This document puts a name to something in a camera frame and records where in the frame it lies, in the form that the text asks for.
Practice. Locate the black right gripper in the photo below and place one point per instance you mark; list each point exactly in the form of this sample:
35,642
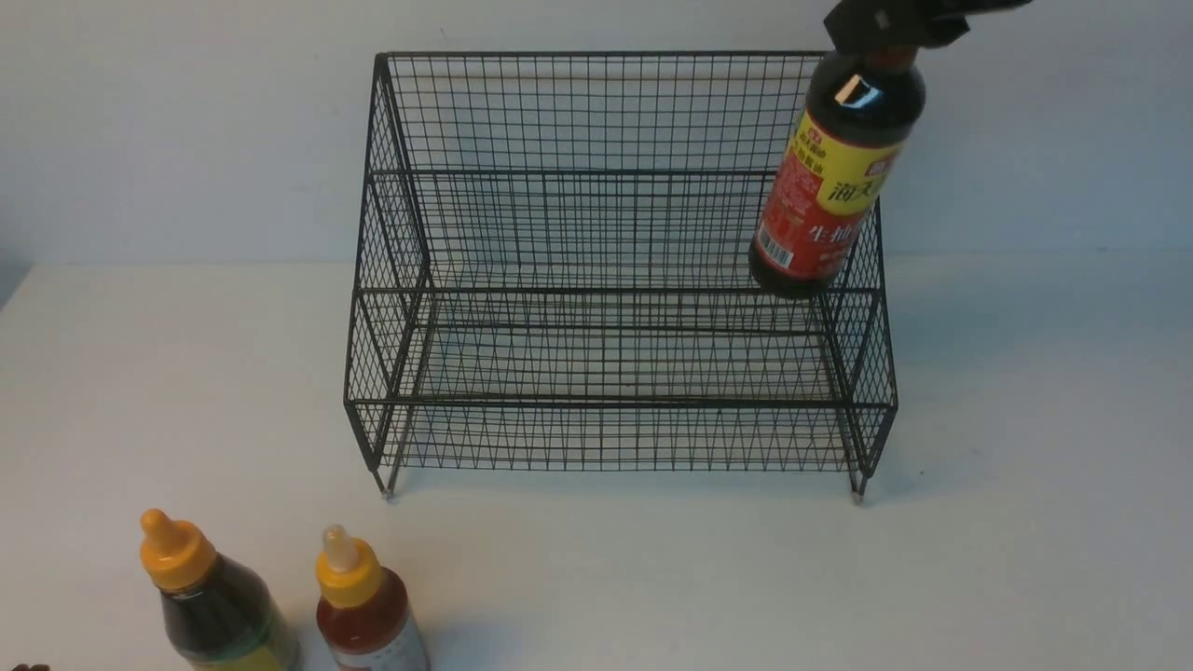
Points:
871,26

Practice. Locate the soy sauce bottle red label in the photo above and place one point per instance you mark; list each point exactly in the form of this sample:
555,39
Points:
858,113

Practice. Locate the red ketchup bottle yellow cap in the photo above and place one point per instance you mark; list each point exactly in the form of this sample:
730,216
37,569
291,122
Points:
364,613

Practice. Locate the oyster sauce bottle yellow cap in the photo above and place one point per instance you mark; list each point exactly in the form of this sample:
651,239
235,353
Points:
218,614

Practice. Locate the black wire mesh rack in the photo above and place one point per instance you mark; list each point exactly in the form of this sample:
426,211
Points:
552,274

